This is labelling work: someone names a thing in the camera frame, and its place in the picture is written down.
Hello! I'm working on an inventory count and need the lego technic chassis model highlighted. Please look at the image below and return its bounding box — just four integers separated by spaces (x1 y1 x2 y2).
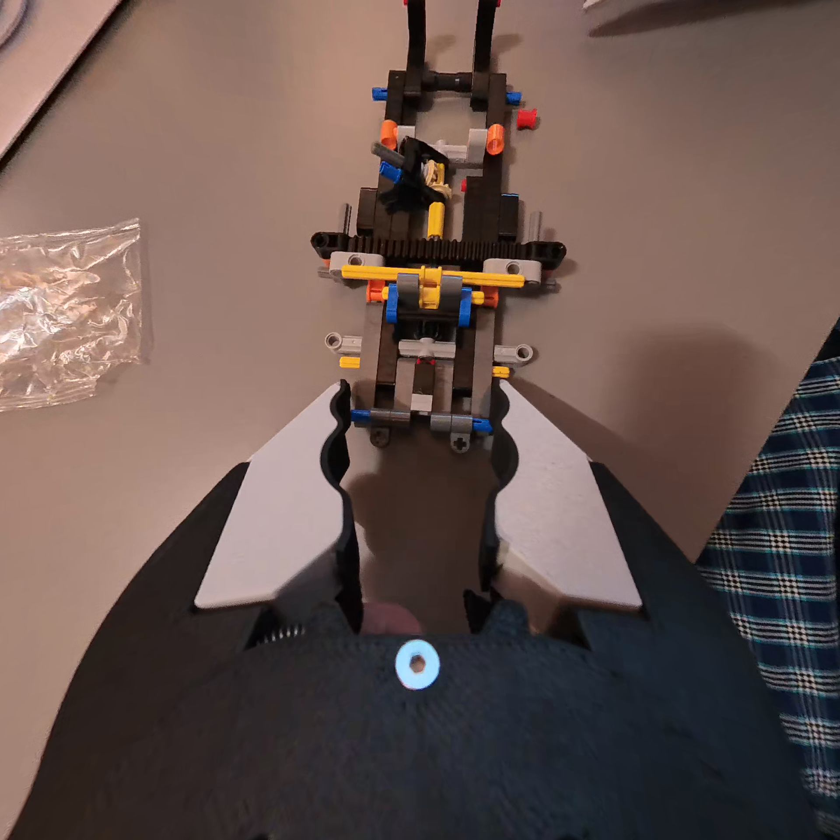
318 0 559 454

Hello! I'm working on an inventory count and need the clear plastic bag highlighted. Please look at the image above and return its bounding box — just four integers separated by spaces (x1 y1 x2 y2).
0 220 153 413

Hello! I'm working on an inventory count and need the blue plaid clothing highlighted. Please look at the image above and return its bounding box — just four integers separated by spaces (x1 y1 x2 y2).
694 315 840 840

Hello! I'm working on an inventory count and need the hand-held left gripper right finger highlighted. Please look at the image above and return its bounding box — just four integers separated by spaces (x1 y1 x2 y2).
463 379 644 635

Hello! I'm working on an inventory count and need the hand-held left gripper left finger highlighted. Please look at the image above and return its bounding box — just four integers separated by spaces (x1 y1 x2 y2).
193 378 365 635

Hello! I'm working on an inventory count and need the black lego gear rack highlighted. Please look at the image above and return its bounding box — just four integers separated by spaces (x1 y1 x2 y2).
310 231 568 263

